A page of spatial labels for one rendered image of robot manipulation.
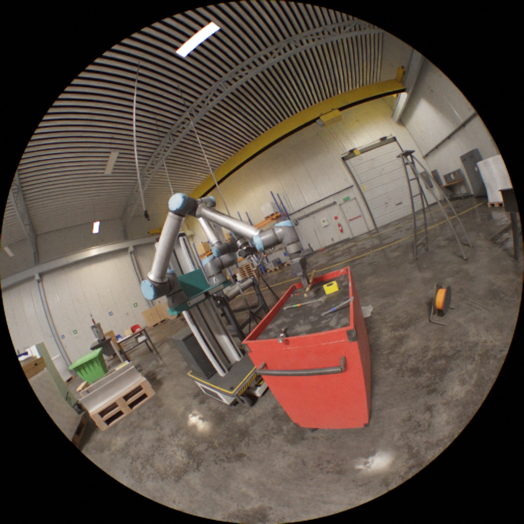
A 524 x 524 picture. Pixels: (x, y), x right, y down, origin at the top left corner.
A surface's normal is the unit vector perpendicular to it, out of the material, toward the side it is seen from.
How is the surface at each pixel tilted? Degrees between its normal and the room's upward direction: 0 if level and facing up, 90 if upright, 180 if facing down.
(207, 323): 90
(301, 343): 90
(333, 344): 90
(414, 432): 0
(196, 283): 90
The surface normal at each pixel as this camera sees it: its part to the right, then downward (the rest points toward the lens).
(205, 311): 0.76, -0.30
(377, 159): -0.45, 0.24
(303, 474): -0.40, -0.91
